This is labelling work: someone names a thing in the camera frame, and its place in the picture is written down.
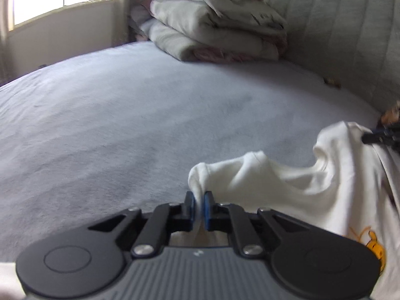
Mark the grey quilted headboard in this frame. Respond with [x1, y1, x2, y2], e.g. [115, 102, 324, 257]
[265, 0, 399, 111]

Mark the folded grey pink quilt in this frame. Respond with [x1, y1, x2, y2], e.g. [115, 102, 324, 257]
[130, 0, 288, 63]

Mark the grey bed sheet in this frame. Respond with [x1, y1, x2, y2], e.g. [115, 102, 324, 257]
[1, 42, 379, 262]

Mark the cream long sleeve sweatshirt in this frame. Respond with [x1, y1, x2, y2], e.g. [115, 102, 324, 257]
[188, 122, 399, 299]

